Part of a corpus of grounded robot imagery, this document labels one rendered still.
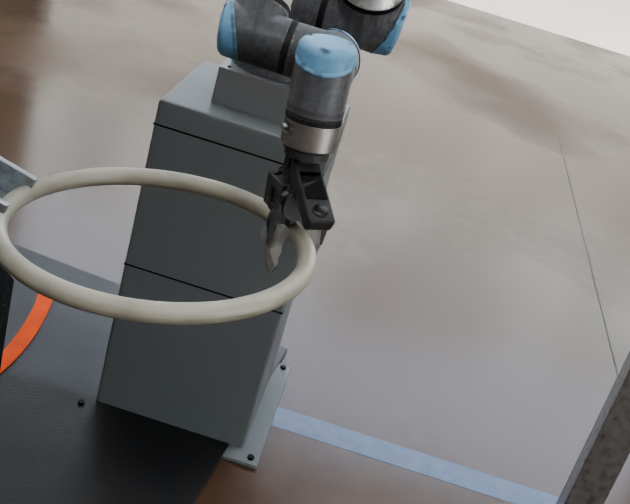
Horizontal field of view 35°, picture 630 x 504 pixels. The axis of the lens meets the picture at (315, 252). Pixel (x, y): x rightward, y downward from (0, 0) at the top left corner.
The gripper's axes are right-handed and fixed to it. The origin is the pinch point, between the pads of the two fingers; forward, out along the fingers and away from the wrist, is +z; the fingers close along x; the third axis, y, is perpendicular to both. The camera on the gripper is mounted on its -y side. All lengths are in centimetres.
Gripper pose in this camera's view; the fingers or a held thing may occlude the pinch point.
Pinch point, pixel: (289, 267)
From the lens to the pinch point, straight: 161.0
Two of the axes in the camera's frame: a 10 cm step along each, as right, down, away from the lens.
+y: -4.0, -4.4, 8.0
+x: -9.0, 0.0, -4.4
